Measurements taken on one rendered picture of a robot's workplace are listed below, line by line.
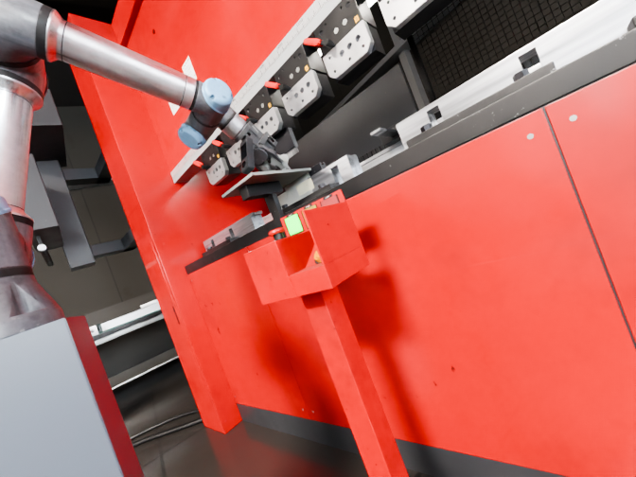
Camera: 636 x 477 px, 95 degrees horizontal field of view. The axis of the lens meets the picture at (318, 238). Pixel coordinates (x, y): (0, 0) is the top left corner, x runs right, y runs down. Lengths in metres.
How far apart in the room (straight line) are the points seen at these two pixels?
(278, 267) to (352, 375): 0.27
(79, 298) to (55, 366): 3.84
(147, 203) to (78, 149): 3.13
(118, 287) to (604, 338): 4.26
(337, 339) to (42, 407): 0.46
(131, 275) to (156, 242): 2.68
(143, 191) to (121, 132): 0.33
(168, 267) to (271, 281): 1.12
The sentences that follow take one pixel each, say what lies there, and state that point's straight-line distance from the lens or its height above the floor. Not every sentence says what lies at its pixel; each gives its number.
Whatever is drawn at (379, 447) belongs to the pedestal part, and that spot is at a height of 0.31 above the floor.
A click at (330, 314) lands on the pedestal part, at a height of 0.60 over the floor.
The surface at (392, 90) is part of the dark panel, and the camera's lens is 1.49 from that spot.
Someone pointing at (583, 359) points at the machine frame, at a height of 0.36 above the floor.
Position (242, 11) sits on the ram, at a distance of 1.33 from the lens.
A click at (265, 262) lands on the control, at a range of 0.62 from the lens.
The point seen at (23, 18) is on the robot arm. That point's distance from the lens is 0.83.
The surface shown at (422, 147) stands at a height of 0.86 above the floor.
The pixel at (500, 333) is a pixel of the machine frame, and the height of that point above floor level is 0.42.
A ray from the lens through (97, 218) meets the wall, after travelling 4.51.
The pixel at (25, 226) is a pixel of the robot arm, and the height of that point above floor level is 0.97.
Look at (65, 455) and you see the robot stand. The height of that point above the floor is 0.60.
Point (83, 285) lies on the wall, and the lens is 4.39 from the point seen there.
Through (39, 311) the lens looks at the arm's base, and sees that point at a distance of 0.60.
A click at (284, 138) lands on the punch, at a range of 1.15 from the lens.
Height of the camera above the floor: 0.75
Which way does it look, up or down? 1 degrees up
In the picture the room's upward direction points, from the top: 21 degrees counter-clockwise
